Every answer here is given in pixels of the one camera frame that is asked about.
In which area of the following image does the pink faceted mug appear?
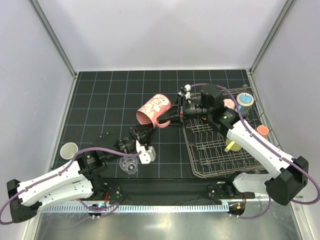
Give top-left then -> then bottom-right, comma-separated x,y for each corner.
223,98 -> 236,110

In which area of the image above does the cream yellow faceted mug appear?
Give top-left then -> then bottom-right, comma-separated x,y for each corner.
224,138 -> 242,153

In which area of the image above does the blue butterfly mug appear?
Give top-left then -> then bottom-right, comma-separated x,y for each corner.
236,92 -> 255,117

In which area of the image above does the brown floral mug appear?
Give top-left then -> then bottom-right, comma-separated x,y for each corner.
255,125 -> 270,139

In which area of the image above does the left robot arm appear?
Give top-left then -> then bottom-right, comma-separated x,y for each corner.
1,124 -> 156,224

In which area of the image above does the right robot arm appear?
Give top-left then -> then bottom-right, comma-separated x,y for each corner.
156,84 -> 309,206

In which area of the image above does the clear glass tumbler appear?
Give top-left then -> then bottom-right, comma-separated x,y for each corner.
119,156 -> 139,175

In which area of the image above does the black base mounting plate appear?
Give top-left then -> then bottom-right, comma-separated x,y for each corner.
81,178 -> 256,206

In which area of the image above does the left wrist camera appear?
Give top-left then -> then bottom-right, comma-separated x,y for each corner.
135,141 -> 156,165

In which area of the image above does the grey wire dish rack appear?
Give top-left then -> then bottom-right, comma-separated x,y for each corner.
176,86 -> 287,179

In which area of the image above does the white mug blue handle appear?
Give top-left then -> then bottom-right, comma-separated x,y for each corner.
59,142 -> 78,160

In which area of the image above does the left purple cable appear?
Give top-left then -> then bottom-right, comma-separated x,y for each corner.
0,146 -> 145,224

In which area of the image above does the purple cable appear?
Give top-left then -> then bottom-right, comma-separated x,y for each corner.
0,146 -> 145,224
190,82 -> 320,220

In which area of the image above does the white slotted cable duct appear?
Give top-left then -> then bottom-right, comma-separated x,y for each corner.
42,202 -> 229,214

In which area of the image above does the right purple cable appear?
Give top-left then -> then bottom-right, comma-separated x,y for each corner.
190,82 -> 320,220

